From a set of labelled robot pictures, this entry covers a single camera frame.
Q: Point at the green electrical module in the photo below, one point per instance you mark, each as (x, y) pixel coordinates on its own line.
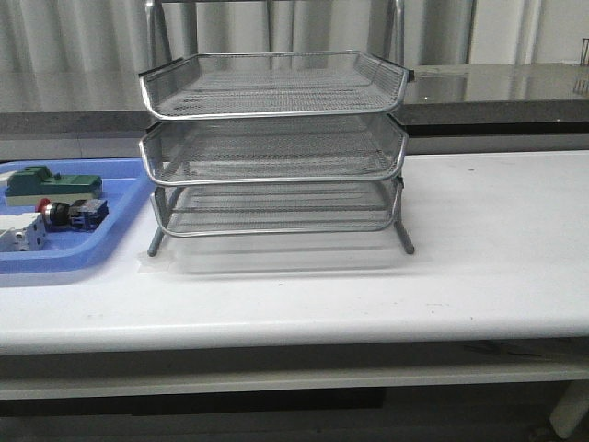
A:
(33, 183)

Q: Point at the red emergency stop button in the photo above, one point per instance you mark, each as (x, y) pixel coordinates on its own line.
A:
(81, 215)

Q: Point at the blue plastic tray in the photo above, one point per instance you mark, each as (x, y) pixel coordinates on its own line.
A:
(125, 187)

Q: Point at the grey stone counter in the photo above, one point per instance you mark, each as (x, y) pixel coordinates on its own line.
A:
(441, 100)

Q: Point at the silver metal rack frame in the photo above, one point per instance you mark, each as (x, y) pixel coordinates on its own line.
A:
(393, 43)

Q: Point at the silver mesh tray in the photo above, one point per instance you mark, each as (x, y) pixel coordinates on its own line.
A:
(280, 208)
(212, 86)
(288, 149)

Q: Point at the white circuit breaker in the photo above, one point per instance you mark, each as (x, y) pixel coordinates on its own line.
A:
(23, 232)

